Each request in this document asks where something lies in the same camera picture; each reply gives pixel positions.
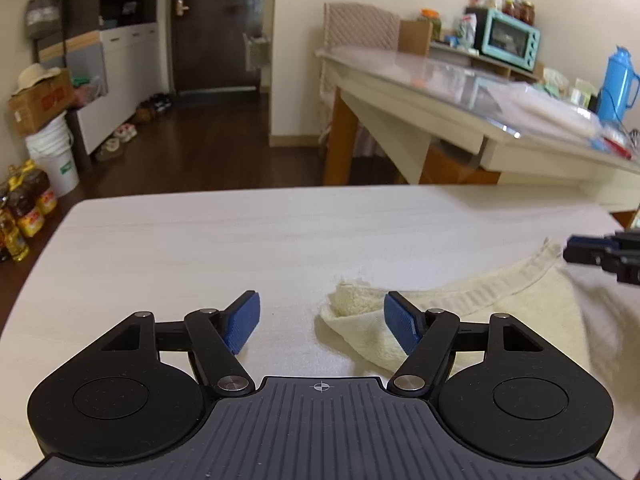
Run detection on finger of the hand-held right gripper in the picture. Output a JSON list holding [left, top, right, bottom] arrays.
[[570, 230, 640, 252], [562, 245, 640, 286]]

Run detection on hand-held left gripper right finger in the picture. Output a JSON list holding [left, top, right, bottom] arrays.
[[384, 291, 546, 401]]

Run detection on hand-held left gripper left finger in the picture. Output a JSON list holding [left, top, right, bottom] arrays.
[[100, 290, 261, 400]]

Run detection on pale yellow towel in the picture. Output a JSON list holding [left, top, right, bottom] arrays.
[[314, 237, 601, 376]]

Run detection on clear plastic bag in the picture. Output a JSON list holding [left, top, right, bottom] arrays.
[[487, 82, 601, 143]]

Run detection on blue thermos jug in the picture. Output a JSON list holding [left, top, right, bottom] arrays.
[[596, 46, 640, 123]]

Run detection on cream dining table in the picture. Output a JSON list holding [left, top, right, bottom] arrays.
[[315, 42, 640, 213]]

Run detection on beige slipper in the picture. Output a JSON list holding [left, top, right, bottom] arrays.
[[95, 139, 123, 162]]

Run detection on teal toaster oven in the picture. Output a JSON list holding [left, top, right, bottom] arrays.
[[465, 7, 542, 72]]

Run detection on white red packet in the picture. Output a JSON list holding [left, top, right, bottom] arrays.
[[457, 12, 478, 48]]

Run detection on orange lid jar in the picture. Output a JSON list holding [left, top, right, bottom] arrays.
[[419, 8, 443, 41]]

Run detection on wooden tabletop shelf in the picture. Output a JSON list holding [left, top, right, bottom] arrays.
[[397, 20, 546, 83]]

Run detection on grey white cabinet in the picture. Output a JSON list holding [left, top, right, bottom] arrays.
[[32, 0, 162, 173]]

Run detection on pile of plastic bags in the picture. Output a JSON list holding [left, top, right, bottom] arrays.
[[70, 75, 108, 106]]

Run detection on dark brown door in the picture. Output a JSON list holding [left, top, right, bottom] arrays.
[[170, 0, 266, 93]]

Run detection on cardboard box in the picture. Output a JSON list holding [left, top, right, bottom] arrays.
[[7, 69, 76, 137]]

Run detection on quilted beige chair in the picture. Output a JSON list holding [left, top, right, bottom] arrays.
[[320, 2, 402, 53]]

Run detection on straw hat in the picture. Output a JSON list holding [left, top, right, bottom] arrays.
[[12, 63, 62, 96]]

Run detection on grey hanging bag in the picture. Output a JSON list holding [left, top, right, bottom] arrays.
[[25, 0, 66, 41]]

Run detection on red handled tool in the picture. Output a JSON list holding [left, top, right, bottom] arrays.
[[602, 129, 636, 159]]

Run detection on grey wall holder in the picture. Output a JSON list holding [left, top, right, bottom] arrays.
[[243, 32, 271, 73]]

